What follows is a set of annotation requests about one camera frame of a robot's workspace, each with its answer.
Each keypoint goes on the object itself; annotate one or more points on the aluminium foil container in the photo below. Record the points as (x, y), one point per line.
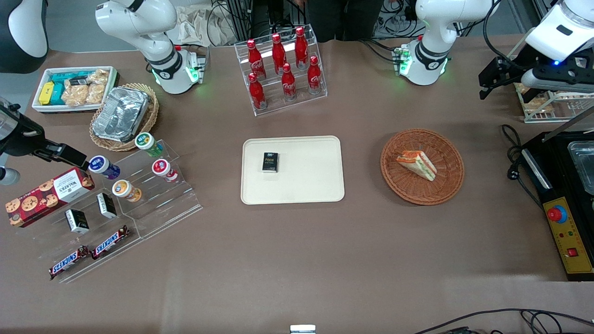
(120, 113)

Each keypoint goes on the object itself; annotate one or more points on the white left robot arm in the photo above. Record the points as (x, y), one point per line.
(431, 18)

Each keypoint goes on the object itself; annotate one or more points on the red cola bottle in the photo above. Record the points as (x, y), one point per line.
(288, 83)
(255, 60)
(278, 53)
(301, 46)
(314, 76)
(256, 93)

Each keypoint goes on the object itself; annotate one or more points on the triangle sandwich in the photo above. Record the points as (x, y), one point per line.
(417, 164)

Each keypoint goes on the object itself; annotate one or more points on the beige cloth bag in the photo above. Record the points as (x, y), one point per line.
(199, 28)

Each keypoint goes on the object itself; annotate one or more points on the blue lid cup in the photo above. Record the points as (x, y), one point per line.
(100, 165)

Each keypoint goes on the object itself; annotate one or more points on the black machine yellow panel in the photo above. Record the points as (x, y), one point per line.
(552, 171)

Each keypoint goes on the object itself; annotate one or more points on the small black box gold print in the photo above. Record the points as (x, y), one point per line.
(270, 162)

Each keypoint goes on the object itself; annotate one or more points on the person in dark clothes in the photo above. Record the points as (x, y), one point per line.
(343, 18)

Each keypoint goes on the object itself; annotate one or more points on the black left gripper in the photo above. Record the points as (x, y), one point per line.
(514, 64)

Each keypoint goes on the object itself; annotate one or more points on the teal long box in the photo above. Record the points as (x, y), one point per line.
(65, 76)

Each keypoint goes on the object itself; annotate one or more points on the clear snack bag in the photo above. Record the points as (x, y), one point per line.
(540, 103)

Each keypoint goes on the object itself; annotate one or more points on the Snickers bar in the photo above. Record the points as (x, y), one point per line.
(110, 242)
(68, 262)

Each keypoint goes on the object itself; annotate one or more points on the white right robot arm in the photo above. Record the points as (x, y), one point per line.
(148, 23)

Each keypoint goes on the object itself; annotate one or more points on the red Walkers cookie box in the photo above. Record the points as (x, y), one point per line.
(46, 197)

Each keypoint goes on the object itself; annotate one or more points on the cream plastic tray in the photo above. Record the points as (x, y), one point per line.
(306, 181)

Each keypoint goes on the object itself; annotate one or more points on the red emergency stop button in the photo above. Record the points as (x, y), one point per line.
(557, 214)

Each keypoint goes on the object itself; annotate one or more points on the large brown wicker basket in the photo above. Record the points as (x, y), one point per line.
(408, 185)

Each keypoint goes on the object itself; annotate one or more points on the clear bag of crackers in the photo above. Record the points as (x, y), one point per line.
(74, 95)
(100, 76)
(96, 93)

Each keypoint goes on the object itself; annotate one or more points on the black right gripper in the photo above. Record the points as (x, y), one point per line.
(21, 140)

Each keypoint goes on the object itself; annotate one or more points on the clear acrylic bottle rack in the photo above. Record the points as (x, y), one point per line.
(297, 99)

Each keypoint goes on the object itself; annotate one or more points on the white small device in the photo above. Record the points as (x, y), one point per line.
(302, 329)

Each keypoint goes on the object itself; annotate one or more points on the teal small box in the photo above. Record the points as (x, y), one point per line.
(58, 95)

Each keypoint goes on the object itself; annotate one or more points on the red lid cup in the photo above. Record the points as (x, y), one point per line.
(162, 168)

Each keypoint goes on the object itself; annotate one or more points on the green lid cup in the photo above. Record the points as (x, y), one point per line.
(146, 141)

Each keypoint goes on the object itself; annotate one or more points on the white rectangular bin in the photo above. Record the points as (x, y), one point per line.
(41, 74)

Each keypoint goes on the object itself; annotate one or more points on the yellow small box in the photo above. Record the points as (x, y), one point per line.
(46, 93)

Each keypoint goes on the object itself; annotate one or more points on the small tan wicker basket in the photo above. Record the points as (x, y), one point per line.
(151, 116)

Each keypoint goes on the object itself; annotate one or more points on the clear acrylic step stand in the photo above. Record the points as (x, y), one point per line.
(162, 208)
(51, 241)

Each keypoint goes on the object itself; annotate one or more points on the orange lid cup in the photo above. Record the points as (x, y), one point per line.
(123, 189)

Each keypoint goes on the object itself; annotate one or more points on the small black white box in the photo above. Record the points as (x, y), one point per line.
(76, 221)
(106, 205)

